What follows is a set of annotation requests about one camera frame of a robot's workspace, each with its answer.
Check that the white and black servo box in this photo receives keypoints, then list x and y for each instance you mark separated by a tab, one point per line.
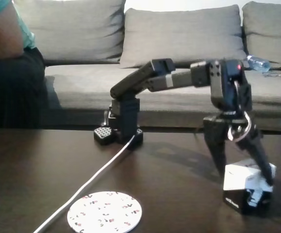
237	177

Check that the clear plastic water bottle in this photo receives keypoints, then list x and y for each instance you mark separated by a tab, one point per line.
258	63

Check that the grey sofa back cushion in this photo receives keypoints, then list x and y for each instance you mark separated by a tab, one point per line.
77	29
269	31
181	34

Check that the round cartoon print coaster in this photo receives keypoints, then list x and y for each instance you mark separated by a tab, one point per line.
104	211

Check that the grey fabric sofa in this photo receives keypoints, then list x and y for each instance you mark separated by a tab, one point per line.
82	87

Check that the person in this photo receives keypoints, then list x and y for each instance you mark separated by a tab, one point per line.
9	92

